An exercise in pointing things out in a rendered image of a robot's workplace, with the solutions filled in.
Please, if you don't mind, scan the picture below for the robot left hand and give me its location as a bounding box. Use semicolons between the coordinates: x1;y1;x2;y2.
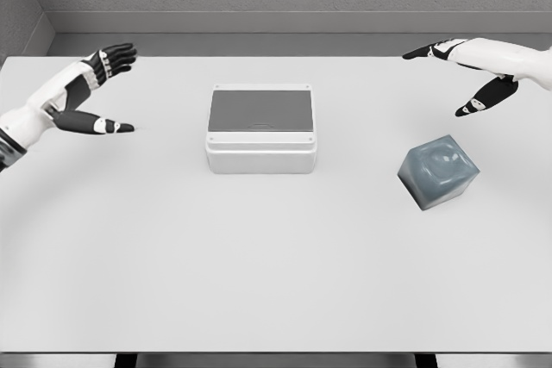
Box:
26;42;139;135

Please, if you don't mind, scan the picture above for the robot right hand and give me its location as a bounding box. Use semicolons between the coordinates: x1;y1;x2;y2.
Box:
401;37;538;118

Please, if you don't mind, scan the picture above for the blue-grey dented cube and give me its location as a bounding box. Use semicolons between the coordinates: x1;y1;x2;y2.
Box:
396;134;481;212

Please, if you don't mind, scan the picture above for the white box with grey top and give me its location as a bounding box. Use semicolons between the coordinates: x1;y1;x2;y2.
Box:
204;83;319;176

